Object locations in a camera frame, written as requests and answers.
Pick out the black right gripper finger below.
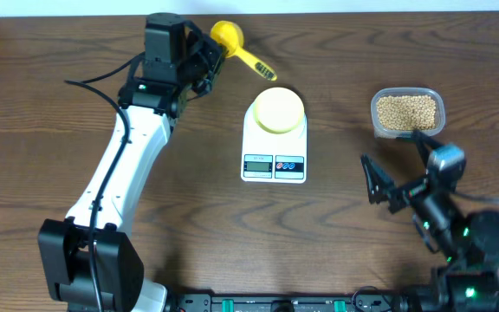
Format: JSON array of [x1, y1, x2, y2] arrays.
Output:
[[412, 130, 444, 167], [360, 154, 396, 204]]

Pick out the yellow measuring scoop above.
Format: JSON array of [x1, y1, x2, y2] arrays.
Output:
[[211, 21, 278, 81]]

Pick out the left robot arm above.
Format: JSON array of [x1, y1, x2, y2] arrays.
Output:
[[37, 13, 226, 311]]

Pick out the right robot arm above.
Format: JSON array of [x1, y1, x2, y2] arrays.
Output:
[[360, 130, 499, 311]]

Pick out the pale yellow bowl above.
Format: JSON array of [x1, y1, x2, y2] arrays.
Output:
[[253, 87, 305, 134]]

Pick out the white digital kitchen scale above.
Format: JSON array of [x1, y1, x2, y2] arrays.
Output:
[[240, 101, 308, 184]]

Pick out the clear plastic container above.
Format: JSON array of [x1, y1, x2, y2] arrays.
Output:
[[371, 87, 446, 139]]

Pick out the soybeans in container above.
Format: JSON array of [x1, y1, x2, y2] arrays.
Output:
[[377, 95, 437, 131]]

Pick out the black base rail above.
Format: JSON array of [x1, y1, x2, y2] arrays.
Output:
[[162, 292, 441, 312]]

